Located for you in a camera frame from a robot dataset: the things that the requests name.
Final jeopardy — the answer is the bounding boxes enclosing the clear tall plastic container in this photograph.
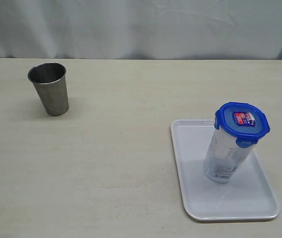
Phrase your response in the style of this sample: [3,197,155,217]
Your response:
[203,127,257,183]

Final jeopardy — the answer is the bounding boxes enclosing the stainless steel cup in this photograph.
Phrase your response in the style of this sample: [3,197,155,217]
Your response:
[28,62,69,116]

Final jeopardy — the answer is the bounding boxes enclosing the blue plastic snap lid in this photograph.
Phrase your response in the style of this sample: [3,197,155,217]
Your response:
[215,102,270,148]

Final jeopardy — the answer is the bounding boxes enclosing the white rectangular plastic tray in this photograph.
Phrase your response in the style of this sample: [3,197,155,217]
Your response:
[170,119,281,222]

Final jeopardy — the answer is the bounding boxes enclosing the white backdrop curtain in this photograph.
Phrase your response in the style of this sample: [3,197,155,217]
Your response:
[0,0,282,60]

